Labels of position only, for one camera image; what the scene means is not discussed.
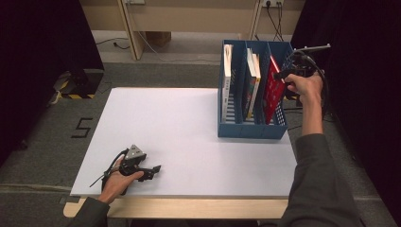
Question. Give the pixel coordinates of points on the person's right hand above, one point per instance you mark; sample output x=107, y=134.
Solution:
x=307, y=88

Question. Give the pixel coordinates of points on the white picture book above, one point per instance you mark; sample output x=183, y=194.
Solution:
x=227, y=78

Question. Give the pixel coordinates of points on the black stand base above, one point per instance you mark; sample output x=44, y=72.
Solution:
x=83, y=83

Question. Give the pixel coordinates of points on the teal book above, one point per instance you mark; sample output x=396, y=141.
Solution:
x=249, y=88

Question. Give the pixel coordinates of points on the white wall socket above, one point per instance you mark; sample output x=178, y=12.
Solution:
x=272, y=3

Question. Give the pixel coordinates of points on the black curtain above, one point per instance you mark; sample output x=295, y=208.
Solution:
x=362, y=94
x=38, y=63

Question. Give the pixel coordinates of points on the person's left hand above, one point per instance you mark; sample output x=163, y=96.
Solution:
x=115, y=184

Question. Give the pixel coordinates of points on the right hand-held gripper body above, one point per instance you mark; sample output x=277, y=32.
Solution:
x=302, y=64

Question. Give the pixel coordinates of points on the blue file rack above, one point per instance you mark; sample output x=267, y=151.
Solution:
x=239, y=130

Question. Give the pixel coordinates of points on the cardboard box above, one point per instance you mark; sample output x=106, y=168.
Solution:
x=159, y=38

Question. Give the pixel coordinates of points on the beige desk frame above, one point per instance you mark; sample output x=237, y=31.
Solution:
x=189, y=15

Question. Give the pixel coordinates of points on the red book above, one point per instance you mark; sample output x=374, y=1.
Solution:
x=272, y=91

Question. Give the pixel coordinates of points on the yellow book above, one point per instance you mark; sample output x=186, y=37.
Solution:
x=256, y=85

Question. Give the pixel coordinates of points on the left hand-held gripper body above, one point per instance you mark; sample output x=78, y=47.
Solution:
x=135, y=153

